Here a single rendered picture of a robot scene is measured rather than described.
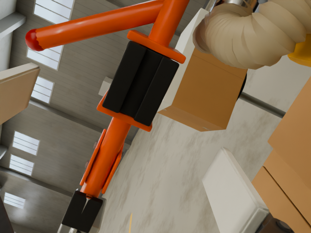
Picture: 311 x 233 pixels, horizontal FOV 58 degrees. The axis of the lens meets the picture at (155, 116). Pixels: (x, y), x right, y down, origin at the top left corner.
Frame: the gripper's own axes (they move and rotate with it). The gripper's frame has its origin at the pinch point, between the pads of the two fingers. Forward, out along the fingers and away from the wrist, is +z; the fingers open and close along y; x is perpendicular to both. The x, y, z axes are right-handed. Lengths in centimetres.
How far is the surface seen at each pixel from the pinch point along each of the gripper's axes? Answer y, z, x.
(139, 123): 1.7, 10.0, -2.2
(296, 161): 29.2, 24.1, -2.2
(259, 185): 69, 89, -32
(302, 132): 29.2, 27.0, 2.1
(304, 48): 11.1, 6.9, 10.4
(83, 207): 0.1, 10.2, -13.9
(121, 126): 0.1, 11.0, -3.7
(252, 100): 79, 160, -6
